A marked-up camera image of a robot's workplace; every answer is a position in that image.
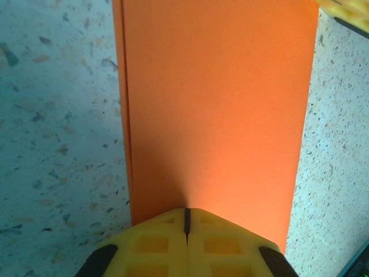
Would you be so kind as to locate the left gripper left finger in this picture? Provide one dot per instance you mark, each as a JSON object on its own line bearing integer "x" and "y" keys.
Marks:
{"x": 150, "y": 254}

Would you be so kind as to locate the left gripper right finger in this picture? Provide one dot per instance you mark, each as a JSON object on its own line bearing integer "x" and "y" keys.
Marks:
{"x": 230, "y": 256}

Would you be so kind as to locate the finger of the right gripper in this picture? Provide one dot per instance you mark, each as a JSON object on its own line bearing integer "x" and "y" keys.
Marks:
{"x": 346, "y": 11}

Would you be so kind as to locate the orange paper sheet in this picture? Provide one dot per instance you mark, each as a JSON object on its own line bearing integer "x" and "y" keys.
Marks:
{"x": 216, "y": 115}

